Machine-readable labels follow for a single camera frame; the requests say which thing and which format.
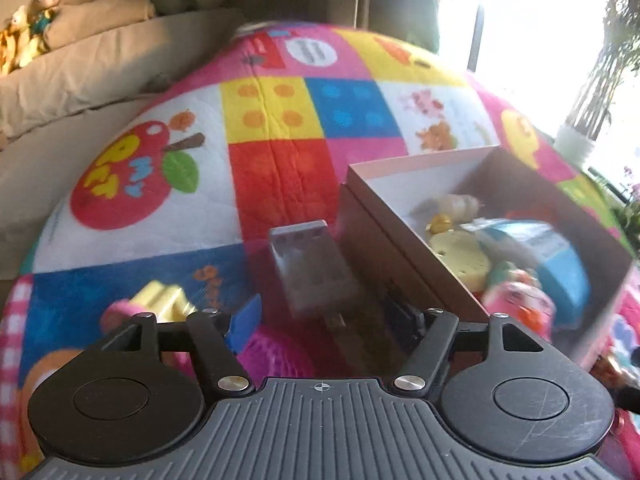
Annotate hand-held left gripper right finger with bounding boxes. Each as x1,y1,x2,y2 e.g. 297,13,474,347
384,300,545,393

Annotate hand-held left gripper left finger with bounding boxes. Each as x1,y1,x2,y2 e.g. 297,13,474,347
100,294,263,395

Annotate pink cardboard box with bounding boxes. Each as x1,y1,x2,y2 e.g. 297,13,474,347
339,145,635,368

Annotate yellow-green round case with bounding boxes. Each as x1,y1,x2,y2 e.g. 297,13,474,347
429,230,493,288

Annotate grey battery charger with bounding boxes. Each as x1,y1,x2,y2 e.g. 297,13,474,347
268,220,363,341

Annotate pink round toy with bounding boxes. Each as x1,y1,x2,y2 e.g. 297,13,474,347
482,279,556,342

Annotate yellow block toy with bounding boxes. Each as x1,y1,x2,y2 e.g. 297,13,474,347
129,280,197,323

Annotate gold bell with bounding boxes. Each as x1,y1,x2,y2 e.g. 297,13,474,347
425,212,453,235

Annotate white fluffy toy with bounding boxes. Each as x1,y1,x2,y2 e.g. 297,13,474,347
432,194,484,223

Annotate colourful cartoon play mat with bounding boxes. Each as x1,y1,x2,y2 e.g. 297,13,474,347
0,22,640,480

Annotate white ribbed plant pot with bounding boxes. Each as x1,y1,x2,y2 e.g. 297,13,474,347
554,124,597,168

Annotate small potted plant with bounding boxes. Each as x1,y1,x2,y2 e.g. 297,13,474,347
617,164,640,247

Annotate beige sofa cushions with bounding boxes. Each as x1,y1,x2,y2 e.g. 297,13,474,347
0,7,251,281

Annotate tall branchy plant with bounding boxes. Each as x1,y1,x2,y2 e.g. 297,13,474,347
570,0,640,142

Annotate large beige pillow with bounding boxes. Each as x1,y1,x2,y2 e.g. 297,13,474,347
45,0,157,51

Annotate yellow plush toy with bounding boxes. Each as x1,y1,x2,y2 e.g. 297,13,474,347
0,25,32,74

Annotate red-haired doll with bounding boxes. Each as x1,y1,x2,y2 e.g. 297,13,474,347
27,0,66,47

